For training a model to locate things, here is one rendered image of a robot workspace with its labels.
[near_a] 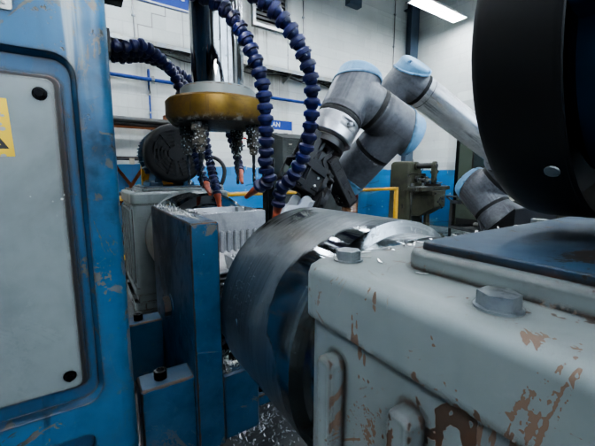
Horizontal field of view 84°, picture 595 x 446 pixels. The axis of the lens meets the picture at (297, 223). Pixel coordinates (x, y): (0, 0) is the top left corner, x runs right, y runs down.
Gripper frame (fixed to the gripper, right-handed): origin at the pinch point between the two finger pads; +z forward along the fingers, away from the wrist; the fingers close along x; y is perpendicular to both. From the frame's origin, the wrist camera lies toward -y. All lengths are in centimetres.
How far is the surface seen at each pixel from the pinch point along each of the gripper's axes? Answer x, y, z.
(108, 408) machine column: 12.0, 20.9, 29.3
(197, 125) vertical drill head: -1.0, 24.9, -8.4
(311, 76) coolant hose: 17.1, 19.0, -16.9
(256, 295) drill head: 23.9, 16.6, 9.9
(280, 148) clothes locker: -480, -204, -188
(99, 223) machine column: 12.0, 31.1, 10.3
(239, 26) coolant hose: 10.8, 28.1, -19.1
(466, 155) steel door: -366, -553, -384
